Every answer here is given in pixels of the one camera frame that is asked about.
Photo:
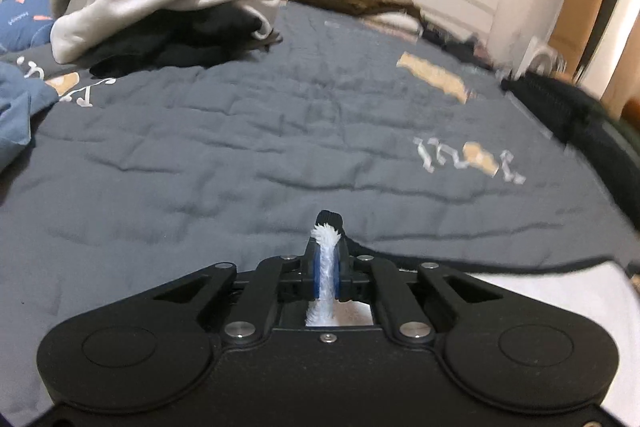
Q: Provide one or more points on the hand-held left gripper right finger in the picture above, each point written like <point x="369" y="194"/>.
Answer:
<point x="340" y="277"/>

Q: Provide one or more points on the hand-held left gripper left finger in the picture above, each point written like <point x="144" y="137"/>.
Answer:
<point x="316" y="277"/>

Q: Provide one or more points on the white fleece throw black trim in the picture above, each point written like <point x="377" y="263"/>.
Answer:
<point x="550" y="297"/>

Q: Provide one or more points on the dark crumpled clothes by headboard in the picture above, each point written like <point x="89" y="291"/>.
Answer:
<point x="450" y="42"/>

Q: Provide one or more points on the black crumpled clothes under pile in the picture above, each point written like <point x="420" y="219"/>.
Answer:
<point x="175" y="42"/>

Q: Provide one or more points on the stack of dark folded clothes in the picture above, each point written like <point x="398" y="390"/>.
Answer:
<point x="555" y="102"/>

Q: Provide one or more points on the grey quilted bedspread fish print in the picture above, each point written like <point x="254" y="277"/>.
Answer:
<point x="250" y="157"/>

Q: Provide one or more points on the white fan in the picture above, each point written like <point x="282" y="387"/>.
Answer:
<point x="537" y="57"/>

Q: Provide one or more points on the blue cloth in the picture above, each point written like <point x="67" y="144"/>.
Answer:
<point x="20" y="117"/>

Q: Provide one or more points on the beige curtain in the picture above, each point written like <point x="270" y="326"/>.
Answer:
<point x="630" y="57"/>

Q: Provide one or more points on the dark framed board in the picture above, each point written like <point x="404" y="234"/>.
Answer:
<point x="607" y="22"/>

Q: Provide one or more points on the blue patterned pillow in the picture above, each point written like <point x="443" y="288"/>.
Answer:
<point x="25" y="22"/>

